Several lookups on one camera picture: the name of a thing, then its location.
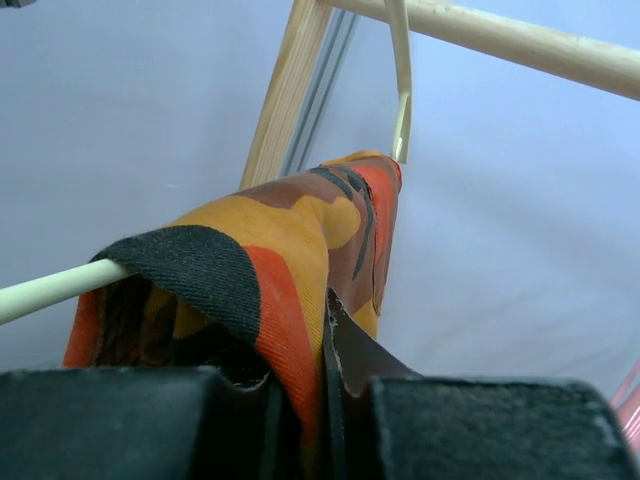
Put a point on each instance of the cream plastic hanger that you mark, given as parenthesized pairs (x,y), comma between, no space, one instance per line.
(25,298)

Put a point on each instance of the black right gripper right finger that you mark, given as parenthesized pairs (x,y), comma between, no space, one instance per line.
(386,421)

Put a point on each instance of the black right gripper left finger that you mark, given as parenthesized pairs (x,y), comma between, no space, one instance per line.
(143,423)

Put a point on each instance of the wooden clothes rack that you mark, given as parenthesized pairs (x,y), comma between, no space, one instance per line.
(590,62)

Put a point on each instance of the pink hanger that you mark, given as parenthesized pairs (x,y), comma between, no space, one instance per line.
(626,405)

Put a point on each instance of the orange camouflage trousers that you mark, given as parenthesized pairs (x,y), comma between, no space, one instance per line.
(253,267)

